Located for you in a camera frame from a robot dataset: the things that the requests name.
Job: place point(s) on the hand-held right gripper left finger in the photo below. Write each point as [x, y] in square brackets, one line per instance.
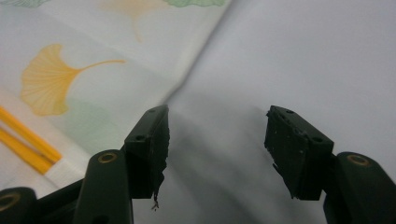
[146, 146]

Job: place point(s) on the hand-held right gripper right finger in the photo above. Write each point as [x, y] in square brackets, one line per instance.
[295, 149]

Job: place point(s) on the white ginkgo print zip bag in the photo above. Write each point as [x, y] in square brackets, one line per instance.
[102, 37]

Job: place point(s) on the white table mat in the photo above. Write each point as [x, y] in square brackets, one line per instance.
[295, 46]

